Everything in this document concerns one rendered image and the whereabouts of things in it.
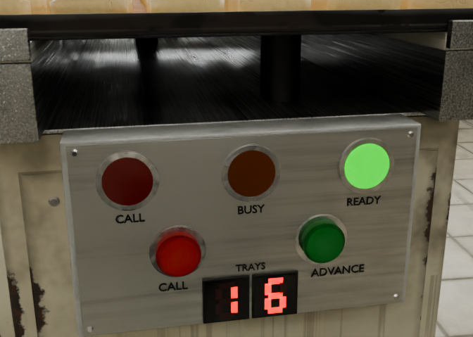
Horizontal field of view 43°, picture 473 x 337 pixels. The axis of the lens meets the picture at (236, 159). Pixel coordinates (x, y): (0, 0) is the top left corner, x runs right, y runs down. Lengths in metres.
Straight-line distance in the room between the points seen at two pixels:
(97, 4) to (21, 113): 0.08
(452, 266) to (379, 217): 1.71
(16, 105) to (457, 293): 1.73
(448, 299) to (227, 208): 1.57
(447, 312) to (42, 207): 1.56
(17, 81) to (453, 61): 0.28
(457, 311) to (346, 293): 1.44
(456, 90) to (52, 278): 0.31
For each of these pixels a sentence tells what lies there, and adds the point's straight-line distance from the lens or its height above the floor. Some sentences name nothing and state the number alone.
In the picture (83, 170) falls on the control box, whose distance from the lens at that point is 0.38.
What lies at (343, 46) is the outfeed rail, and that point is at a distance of 0.59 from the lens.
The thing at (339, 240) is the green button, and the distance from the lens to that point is 0.42.
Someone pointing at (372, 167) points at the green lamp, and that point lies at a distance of 0.41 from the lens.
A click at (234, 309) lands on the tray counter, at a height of 0.71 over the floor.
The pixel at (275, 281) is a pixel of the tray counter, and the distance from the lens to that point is 0.42.
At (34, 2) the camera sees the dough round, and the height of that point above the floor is 0.92.
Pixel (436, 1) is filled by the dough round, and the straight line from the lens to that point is 0.44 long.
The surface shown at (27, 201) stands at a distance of 0.42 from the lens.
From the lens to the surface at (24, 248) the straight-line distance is 0.44.
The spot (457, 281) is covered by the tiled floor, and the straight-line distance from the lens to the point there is 2.04.
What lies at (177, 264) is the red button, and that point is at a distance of 0.40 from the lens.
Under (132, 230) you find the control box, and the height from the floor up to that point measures 0.78.
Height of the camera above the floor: 0.94
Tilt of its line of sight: 18 degrees down
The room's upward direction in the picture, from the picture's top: straight up
